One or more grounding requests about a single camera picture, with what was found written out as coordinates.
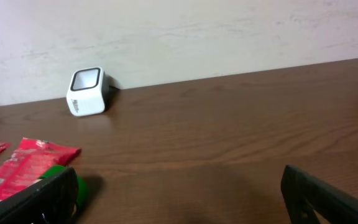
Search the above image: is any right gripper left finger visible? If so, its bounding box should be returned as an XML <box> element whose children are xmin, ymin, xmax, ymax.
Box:
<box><xmin>0</xmin><ymin>167</ymin><xmax>78</xmax><ymax>224</ymax></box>

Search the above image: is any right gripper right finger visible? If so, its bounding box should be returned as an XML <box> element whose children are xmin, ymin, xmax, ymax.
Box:
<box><xmin>280</xmin><ymin>165</ymin><xmax>358</xmax><ymax>224</ymax></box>

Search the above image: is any green lid white jar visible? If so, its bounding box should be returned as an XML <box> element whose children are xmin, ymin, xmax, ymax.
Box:
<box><xmin>34</xmin><ymin>165</ymin><xmax>90</xmax><ymax>217</ymax></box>

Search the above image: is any orange red snack pouch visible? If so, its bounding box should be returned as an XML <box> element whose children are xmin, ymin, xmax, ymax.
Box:
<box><xmin>0</xmin><ymin>138</ymin><xmax>81</xmax><ymax>201</ymax></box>

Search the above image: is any white barcode scanner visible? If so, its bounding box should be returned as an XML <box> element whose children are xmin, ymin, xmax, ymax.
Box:
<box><xmin>66</xmin><ymin>67</ymin><xmax>109</xmax><ymax>116</ymax></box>

